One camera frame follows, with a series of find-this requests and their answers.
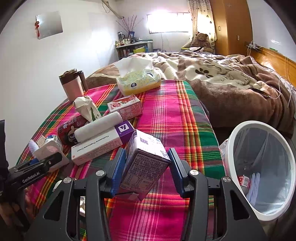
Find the purple white medicine box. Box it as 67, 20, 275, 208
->
71, 120, 135, 166

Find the white green text box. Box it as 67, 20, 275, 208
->
33, 135, 69, 173

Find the purple milk carton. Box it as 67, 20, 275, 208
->
117, 130, 171, 201

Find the white towel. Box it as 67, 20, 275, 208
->
74, 112, 123, 143

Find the white round trash bin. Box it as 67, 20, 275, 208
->
220, 120, 295, 222

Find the person's left hand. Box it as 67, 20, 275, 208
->
1, 188, 35, 227

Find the small white dropper bottle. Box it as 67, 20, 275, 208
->
28, 140, 39, 156

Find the red can in bin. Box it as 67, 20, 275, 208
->
238, 175, 251, 195

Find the red cartoon can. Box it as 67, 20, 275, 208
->
57, 115, 89, 146

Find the pink plaid blanket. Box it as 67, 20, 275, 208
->
26, 80, 225, 240

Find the crumpled white green tissue packet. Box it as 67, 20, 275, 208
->
73, 95, 102, 122

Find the pink white small carton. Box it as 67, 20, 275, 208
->
107, 94, 142, 121

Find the brown paw print blanket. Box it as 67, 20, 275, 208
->
86, 51, 296, 137

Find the pink brown travel mug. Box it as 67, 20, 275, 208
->
59, 68, 89, 102

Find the yellow tissue pack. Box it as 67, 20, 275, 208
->
115, 57, 161, 96

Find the black phone on bed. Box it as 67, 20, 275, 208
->
252, 88, 270, 98

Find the cluttered grey shelf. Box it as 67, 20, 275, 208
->
115, 32, 153, 60

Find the brown teddy bear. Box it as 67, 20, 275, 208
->
190, 32, 214, 54

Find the wooden headboard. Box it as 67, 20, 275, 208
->
250, 47, 296, 86

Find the vase with twigs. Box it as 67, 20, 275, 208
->
116, 15, 144, 38

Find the floral curtain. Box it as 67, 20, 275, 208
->
187, 0, 216, 42

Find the wooden wardrobe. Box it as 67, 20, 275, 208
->
210, 0, 253, 56

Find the white charging cable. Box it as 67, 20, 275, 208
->
268, 55, 296, 108

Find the silver wall panel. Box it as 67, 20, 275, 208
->
35, 11, 63, 40

